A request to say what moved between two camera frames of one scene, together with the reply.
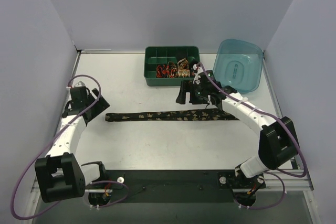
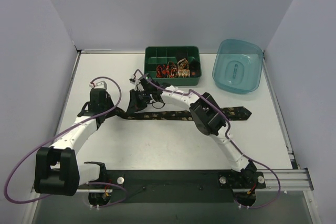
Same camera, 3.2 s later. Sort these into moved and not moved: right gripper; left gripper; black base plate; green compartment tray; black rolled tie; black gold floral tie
Moved: left gripper; right gripper
Not moved: green compartment tray; black gold floral tie; black rolled tie; black base plate
